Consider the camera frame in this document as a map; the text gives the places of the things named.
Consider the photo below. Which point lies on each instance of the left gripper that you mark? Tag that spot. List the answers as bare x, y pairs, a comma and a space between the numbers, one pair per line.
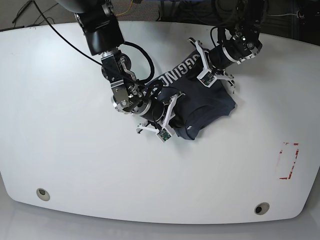
213, 61

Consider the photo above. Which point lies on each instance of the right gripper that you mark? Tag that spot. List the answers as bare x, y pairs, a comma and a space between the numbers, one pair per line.
158, 114

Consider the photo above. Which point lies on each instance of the dark blue t-shirt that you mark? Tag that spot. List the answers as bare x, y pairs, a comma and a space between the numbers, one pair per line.
201, 105

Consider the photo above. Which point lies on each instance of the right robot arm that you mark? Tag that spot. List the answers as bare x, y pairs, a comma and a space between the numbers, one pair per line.
130, 94

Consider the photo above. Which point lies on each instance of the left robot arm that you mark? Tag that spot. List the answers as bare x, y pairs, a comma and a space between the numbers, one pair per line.
240, 40

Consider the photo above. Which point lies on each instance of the red tape rectangle marking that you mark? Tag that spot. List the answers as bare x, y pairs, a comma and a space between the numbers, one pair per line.
286, 161

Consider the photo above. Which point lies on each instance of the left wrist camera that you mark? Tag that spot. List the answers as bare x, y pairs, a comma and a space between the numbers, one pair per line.
207, 79

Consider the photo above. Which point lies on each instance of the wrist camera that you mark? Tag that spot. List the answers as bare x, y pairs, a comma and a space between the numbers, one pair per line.
207, 79
165, 135

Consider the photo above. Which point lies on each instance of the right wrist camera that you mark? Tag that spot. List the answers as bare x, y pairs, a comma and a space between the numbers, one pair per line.
165, 135

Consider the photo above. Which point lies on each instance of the right table cable grommet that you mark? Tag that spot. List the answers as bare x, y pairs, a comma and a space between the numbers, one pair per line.
262, 208

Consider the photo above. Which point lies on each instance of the table cable grommet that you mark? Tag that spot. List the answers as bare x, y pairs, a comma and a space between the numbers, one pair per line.
262, 208
43, 194

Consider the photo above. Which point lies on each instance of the left table cable grommet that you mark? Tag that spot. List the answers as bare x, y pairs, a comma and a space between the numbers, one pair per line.
43, 194

